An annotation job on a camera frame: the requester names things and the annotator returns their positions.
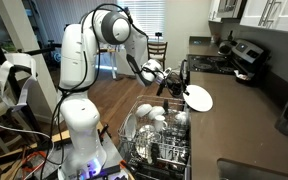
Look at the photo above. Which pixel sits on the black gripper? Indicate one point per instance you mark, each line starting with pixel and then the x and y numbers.
pixel 174 83

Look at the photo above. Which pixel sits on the white round plate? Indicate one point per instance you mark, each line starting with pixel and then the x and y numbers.
pixel 130 126
pixel 199 98

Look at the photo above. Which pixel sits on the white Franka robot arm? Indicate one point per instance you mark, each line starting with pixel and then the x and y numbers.
pixel 80 113

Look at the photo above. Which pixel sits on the black kitchen utensil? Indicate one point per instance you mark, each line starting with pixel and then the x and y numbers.
pixel 165 105

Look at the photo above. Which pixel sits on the small white cup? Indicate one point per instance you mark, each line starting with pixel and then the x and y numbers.
pixel 181 117

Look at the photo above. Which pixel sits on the large coil stove burner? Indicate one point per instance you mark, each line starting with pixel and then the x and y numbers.
pixel 202 66

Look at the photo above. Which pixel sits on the white ceramic bowl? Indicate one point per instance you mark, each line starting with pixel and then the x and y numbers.
pixel 155 112
pixel 143 110

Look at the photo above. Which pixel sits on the white ceramic mug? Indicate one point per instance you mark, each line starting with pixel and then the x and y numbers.
pixel 160 123

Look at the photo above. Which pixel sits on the black stainless electric stove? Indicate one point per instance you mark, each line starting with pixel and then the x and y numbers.
pixel 217 63

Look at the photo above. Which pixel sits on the small coil stove burner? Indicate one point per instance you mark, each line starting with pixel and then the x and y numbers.
pixel 227 69

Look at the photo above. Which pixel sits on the wooden dining chair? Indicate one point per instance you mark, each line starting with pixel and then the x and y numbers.
pixel 159 50

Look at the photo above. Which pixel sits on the dark stovetop kettle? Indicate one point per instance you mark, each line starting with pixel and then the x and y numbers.
pixel 224 48

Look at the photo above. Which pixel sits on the clear glass bowl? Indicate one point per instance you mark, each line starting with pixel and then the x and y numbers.
pixel 147 136

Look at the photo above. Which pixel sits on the small dark dish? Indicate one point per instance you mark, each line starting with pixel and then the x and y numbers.
pixel 242 76

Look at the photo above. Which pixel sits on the dark glass bottle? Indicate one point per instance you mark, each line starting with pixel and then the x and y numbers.
pixel 230 36

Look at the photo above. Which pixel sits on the white window blinds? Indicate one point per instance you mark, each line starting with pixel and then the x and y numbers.
pixel 150 16

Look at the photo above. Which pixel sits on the wooden desk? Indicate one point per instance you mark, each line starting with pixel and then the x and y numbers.
pixel 109 50

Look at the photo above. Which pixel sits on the black dishwasher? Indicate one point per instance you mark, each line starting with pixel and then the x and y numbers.
pixel 160 174

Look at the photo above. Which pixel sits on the black bar clamp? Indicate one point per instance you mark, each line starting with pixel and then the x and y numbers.
pixel 103 130

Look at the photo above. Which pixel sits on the stainless microwave oven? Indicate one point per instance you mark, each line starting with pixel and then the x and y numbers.
pixel 230 8

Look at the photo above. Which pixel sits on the grey robot mounting table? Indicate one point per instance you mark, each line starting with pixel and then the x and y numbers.
pixel 114 156

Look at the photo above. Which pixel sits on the black metal stand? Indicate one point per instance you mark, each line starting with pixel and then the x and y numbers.
pixel 15 90

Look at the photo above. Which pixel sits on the black camera on stand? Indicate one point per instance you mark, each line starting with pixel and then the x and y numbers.
pixel 158 34

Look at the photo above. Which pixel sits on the white end wall cabinet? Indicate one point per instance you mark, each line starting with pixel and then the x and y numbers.
pixel 212 10

